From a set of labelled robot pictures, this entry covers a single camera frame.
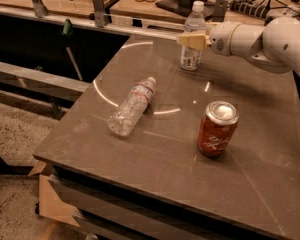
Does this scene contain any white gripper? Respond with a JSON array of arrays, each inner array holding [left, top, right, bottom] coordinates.
[[177, 21, 240, 56]]

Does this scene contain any blue label plastic bottle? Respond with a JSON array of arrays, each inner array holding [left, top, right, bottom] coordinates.
[[180, 1, 206, 71]]

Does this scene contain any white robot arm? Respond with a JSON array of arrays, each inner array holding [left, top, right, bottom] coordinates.
[[177, 17, 300, 77]]

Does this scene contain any clear crushed water bottle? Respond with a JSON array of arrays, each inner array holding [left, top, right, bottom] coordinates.
[[108, 77, 156, 137]]

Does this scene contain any black monitor stand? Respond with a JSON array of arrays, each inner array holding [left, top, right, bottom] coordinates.
[[155, 0, 215, 19]]

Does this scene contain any black power strip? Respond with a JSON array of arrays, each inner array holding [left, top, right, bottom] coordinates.
[[230, 0, 269, 19]]

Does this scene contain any red soda can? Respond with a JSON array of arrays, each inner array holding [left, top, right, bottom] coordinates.
[[197, 101, 239, 157]]

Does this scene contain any right metal bracket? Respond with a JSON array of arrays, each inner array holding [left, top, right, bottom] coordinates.
[[212, 0, 228, 22]]

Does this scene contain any metal bracket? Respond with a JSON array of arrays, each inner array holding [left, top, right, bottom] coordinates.
[[212, 0, 228, 22], [92, 0, 107, 27], [31, 0, 48, 18]]

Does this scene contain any middle metal bracket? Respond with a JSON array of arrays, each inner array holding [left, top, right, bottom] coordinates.
[[92, 0, 107, 27]]

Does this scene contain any green handled tool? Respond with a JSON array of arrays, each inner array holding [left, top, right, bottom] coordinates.
[[61, 18, 84, 82]]

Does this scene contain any left metal bracket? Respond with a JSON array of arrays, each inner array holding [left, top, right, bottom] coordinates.
[[31, 0, 48, 18]]

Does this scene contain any aluminium frame rail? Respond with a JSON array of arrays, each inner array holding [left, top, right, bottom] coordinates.
[[0, 62, 89, 102]]

